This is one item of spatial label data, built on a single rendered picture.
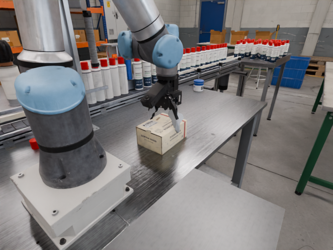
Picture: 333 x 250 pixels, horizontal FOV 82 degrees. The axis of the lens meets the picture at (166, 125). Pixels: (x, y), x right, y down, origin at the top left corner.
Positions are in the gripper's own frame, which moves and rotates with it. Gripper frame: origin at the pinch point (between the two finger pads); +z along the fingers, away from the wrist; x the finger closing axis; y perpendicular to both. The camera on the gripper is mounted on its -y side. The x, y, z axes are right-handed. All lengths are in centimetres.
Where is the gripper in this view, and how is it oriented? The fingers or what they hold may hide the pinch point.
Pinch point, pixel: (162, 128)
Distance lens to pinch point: 73.8
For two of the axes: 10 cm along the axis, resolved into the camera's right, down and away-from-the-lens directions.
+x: -8.0, -2.7, 5.3
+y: 6.0, -3.4, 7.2
